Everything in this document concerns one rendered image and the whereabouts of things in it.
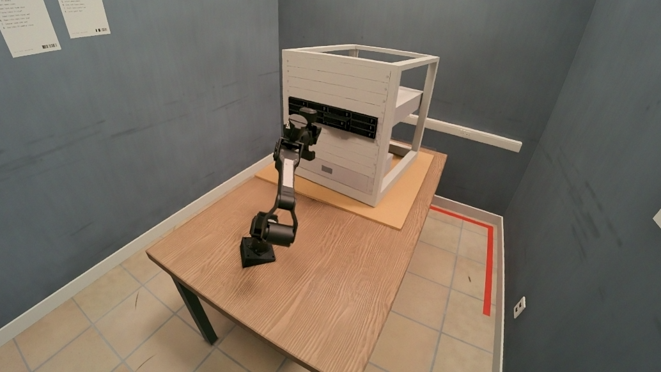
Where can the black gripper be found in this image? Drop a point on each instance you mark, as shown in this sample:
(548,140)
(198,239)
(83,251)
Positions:
(310,134)

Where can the white equipment rack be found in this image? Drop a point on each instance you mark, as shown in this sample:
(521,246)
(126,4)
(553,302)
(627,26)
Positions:
(345,162)

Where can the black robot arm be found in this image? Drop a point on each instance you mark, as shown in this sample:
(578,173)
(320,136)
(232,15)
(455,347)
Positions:
(286,162)

